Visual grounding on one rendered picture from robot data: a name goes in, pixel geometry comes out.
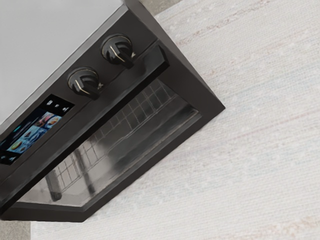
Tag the black oven with glass door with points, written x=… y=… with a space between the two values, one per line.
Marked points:
x=175 y=82

